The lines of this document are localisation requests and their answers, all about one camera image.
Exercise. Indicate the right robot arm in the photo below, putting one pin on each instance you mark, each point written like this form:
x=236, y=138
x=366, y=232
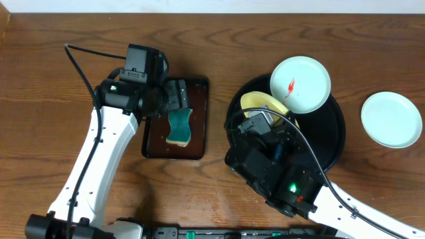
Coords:
x=262, y=157

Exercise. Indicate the yellow plate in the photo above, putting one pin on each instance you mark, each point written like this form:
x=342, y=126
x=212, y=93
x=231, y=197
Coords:
x=258, y=99

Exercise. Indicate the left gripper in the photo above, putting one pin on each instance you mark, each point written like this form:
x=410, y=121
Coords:
x=180, y=96

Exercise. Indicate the pale blue plate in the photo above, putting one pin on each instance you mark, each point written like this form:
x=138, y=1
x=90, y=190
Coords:
x=301, y=83
x=391, y=120

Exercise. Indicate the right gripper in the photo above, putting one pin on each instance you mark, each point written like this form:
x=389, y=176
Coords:
x=285, y=137

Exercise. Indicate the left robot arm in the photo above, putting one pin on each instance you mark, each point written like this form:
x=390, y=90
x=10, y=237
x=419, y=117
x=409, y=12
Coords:
x=119, y=107

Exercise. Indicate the black round tray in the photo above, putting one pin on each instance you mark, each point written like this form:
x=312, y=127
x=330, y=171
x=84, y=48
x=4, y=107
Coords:
x=324, y=128

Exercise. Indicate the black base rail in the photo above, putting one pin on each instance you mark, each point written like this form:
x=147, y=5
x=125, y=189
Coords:
x=224, y=233

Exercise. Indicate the black rectangular tray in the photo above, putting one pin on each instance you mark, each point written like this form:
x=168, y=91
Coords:
x=157, y=128

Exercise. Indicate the green yellow sponge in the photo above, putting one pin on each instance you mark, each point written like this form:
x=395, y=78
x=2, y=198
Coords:
x=180, y=131

